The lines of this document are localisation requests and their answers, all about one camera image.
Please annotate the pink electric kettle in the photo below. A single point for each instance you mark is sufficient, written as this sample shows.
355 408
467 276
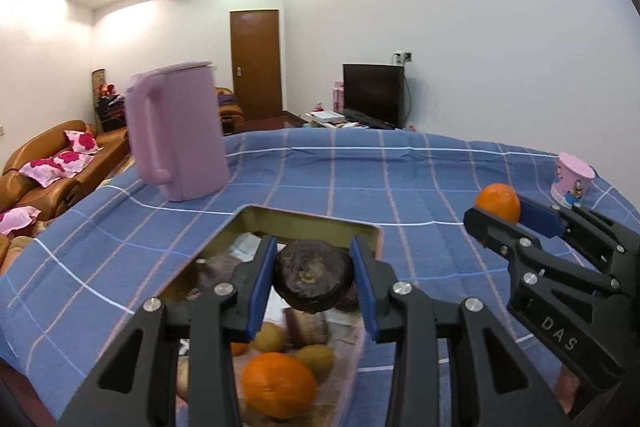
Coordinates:
185 132

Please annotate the pink floral cushion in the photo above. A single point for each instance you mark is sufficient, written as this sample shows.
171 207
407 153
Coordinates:
45 171
72 160
17 218
82 142

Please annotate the long orange leather sofa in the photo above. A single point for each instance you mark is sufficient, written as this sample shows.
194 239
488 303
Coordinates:
45 137

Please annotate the large orange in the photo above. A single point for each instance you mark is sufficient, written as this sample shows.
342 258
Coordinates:
280 384

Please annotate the brown wooden door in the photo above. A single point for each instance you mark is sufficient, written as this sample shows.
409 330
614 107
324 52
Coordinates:
256 67

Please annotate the black television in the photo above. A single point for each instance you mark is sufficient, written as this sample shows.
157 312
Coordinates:
372 94

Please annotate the dark brown water chestnut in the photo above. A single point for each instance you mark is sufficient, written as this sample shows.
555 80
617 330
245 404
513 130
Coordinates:
312 274

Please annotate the flat white box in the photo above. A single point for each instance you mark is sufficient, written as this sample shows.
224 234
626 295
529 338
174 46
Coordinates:
326 116

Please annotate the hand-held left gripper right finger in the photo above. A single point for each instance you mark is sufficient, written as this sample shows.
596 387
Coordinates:
367 292

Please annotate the red flower decoration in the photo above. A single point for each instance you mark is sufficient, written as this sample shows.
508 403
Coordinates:
105 89

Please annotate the small orange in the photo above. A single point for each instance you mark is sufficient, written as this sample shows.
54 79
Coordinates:
497 199
239 348

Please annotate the blue plaid tablecloth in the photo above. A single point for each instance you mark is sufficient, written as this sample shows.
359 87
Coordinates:
350 187

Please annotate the white paper packet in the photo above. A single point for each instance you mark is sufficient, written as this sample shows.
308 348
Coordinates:
245 247

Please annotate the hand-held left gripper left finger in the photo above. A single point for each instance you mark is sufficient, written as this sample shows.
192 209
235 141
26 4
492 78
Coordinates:
260 292

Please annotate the wall power outlet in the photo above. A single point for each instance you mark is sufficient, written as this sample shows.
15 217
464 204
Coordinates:
402 56

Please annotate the person's right hand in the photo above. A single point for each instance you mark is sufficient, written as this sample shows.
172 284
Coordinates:
572 392

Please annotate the purple blanket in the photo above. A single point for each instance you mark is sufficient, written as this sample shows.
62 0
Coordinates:
226 99

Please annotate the tall pink box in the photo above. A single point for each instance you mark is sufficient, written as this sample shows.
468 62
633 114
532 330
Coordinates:
338 97

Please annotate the pink cartoon mug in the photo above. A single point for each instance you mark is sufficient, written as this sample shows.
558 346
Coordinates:
572 182

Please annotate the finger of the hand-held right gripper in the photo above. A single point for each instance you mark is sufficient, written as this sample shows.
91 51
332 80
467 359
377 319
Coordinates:
542 217
487 227

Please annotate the pink tin box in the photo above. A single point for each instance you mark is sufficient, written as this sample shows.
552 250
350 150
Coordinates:
300 219

